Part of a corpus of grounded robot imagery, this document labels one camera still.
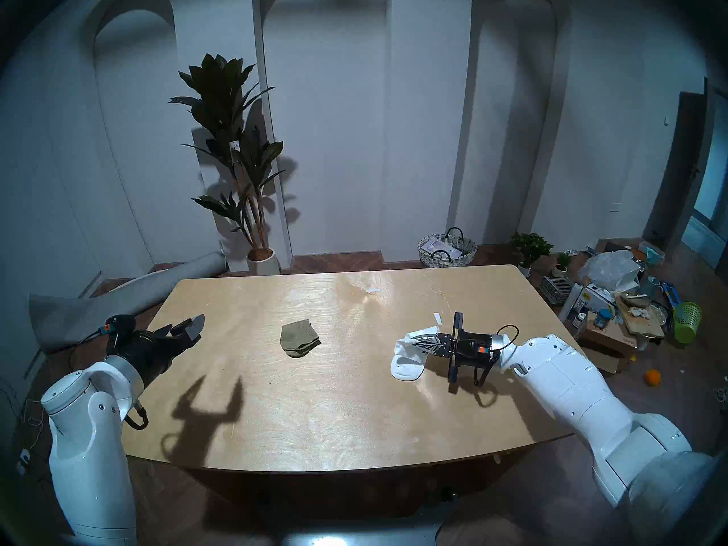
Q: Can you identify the clear crumpled plastic bag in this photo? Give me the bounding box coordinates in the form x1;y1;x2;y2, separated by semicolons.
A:
579;250;642;292

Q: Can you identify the wooden board with clutter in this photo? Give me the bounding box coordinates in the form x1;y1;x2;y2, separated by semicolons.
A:
617;297;666;341

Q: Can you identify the grey wire rack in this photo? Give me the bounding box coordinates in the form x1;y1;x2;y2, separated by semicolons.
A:
539;276;574;305

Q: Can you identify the woven basket with black handles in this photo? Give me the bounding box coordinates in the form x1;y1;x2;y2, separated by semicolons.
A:
418;227;478;267

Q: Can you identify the green plastic mesh basket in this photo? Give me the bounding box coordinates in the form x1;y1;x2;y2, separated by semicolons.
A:
673;301;703;344

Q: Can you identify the black right camera cable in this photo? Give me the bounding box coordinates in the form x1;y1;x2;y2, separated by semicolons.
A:
474;324;519;389

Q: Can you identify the tall potted leafy plant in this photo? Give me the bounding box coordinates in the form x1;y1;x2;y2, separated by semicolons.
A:
169;54;297;276

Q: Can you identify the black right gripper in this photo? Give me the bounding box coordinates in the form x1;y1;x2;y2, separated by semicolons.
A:
418;312;495;386

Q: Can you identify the black camera cable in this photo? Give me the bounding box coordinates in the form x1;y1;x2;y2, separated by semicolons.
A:
474;324;519;389
68;328;109;369

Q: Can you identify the black left camera cable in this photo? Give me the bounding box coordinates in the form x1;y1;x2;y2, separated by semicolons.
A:
68;328;109;369

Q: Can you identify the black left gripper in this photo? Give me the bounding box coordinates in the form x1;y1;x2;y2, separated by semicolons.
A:
117;314;205;389

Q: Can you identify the dark brown open door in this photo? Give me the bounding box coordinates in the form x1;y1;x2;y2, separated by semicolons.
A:
644;91;712;250

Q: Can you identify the small bushy potted plant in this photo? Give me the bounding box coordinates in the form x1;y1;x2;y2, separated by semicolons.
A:
509;231;553;277

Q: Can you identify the olive green ribbed sock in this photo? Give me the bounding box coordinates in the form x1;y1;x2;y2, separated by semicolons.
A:
280;318;322;358

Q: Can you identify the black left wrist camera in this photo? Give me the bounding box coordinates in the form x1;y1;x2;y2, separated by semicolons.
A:
102;316;137;346

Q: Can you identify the white sock with black logo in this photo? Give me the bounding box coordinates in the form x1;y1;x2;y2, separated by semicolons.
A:
390;324;441;382

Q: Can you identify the brown cardboard box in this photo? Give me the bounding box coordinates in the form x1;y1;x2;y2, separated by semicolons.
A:
585;320;640;375

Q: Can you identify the white printed carton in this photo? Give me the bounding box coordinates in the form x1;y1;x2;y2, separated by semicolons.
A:
572;283;618;318

